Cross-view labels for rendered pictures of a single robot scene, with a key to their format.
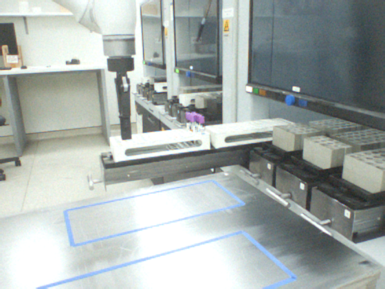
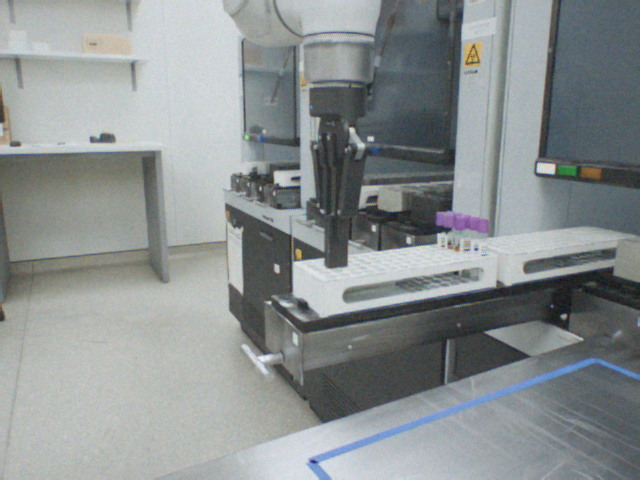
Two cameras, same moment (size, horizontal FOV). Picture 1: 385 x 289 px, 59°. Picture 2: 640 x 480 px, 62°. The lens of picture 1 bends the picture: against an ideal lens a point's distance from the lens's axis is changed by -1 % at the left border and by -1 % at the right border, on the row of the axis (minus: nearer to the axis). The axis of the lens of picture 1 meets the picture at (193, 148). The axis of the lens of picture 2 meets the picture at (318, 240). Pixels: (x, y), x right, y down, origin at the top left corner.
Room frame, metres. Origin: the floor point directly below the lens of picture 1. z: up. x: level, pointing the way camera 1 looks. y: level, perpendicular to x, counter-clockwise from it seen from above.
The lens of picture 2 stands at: (0.28, 0.30, 1.07)
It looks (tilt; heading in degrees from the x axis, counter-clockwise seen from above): 13 degrees down; 354
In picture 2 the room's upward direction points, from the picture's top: straight up
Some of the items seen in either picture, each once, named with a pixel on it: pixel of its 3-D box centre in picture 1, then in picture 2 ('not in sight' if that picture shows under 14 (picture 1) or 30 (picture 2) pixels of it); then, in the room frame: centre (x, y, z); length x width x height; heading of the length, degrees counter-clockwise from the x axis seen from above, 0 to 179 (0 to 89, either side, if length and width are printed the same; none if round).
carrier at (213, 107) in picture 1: (213, 107); (427, 209); (1.52, -0.09, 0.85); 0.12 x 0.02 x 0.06; 20
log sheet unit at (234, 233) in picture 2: (138, 131); (232, 256); (2.76, 0.45, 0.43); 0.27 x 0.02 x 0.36; 20
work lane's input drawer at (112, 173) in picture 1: (201, 155); (468, 300); (1.07, -0.02, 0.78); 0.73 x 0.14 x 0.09; 110
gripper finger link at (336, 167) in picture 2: (124, 98); (341, 176); (0.98, 0.20, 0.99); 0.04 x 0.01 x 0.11; 110
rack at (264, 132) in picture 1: (250, 133); (552, 256); (1.13, -0.19, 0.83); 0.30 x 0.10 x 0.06; 110
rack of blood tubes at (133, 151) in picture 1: (160, 144); (398, 279); (1.03, 0.10, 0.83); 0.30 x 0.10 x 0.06; 110
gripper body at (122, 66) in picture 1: (121, 73); (337, 123); (0.99, 0.20, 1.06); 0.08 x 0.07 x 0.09; 20
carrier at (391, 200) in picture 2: (201, 102); (392, 201); (1.67, -0.04, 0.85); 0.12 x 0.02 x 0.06; 20
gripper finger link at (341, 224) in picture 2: (126, 120); (344, 224); (0.97, 0.19, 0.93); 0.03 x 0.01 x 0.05; 20
